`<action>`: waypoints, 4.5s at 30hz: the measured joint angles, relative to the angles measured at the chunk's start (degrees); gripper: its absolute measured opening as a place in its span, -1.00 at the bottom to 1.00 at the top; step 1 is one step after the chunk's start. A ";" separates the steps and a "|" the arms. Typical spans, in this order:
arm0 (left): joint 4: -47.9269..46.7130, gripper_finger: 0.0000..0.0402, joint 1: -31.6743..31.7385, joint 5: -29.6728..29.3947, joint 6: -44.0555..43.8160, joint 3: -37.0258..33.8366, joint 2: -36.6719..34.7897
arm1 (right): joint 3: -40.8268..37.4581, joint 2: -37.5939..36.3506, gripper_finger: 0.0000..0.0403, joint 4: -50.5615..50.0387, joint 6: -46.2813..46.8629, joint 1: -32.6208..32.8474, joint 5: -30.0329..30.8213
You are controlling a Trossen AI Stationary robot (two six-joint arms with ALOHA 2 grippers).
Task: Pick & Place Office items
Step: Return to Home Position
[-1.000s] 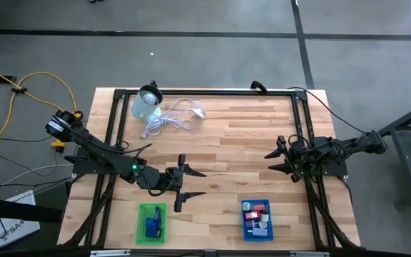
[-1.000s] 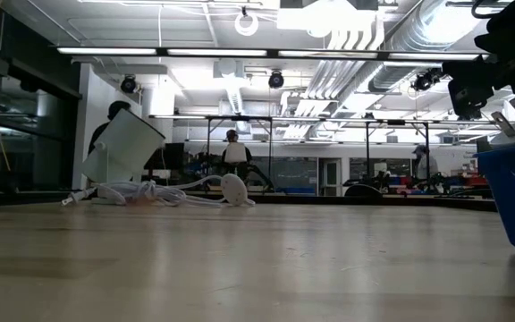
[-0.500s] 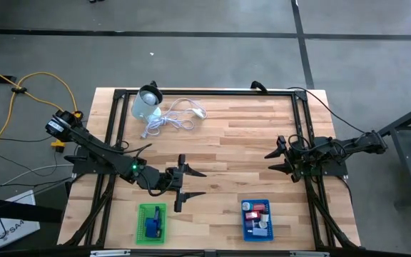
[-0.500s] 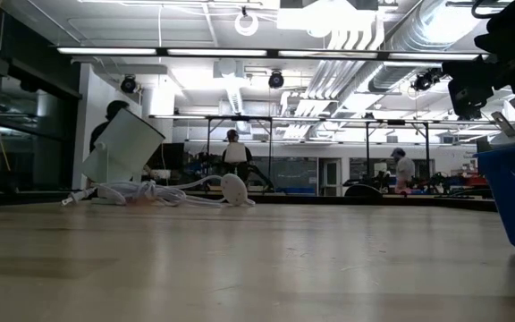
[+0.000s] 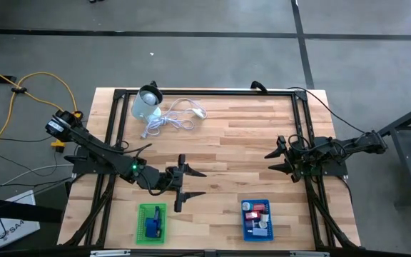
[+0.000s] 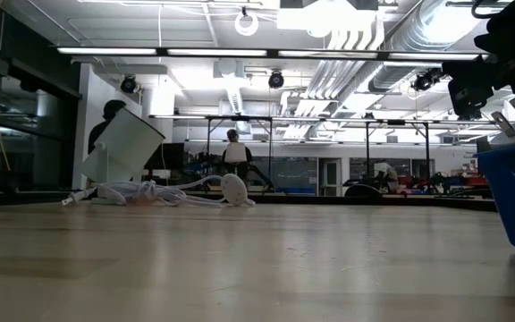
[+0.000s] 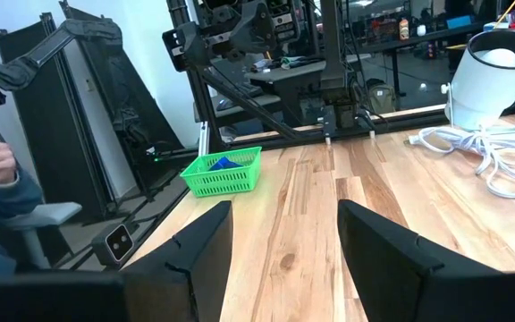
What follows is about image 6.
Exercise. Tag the black ceiling spotlight cluster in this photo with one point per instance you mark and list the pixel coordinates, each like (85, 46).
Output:
(425, 80)

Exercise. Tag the red storage bin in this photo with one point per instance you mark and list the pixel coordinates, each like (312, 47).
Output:
(476, 181)

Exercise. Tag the person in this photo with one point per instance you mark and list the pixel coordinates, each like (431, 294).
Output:
(390, 176)
(105, 121)
(232, 135)

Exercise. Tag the long ceiling light bar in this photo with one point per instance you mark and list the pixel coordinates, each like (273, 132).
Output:
(273, 53)

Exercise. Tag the black computer monitor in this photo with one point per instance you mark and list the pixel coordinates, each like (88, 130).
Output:
(166, 156)

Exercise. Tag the silver spiral ventilation duct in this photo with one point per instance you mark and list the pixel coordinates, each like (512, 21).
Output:
(423, 27)

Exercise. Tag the black metal rig frame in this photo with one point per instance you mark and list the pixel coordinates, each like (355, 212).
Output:
(367, 147)
(208, 156)

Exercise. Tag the black aluminium table frame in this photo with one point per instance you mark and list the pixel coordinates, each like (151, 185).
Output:
(418, 200)

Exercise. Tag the black round ceiling camera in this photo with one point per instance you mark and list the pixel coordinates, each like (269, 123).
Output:
(129, 84)
(276, 80)

